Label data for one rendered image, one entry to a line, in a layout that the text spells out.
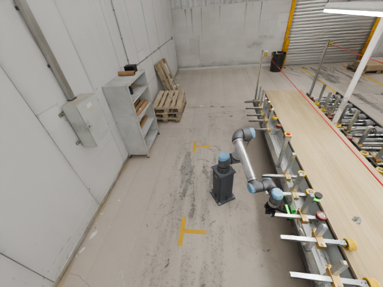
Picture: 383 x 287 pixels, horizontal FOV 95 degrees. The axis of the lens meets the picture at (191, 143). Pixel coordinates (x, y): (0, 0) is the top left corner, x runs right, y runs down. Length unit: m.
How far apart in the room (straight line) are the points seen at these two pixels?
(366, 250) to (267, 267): 1.05
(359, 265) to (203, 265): 1.48
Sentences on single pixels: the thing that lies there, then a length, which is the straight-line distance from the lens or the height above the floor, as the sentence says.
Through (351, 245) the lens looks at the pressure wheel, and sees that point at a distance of 1.91.
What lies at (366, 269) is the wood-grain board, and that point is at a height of 0.90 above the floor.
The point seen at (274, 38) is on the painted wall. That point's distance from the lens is 9.43.
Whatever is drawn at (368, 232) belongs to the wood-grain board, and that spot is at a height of 0.90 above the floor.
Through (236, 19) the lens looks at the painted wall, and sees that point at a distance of 9.05.
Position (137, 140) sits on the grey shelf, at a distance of 3.64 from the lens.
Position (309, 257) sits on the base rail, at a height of 0.70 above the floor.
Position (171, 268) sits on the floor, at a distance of 2.60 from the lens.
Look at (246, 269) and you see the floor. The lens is 2.60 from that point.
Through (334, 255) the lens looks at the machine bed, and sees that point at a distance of 2.14.
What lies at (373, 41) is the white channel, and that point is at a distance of 3.13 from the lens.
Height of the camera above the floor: 2.46
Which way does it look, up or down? 38 degrees down
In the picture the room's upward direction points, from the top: 6 degrees counter-clockwise
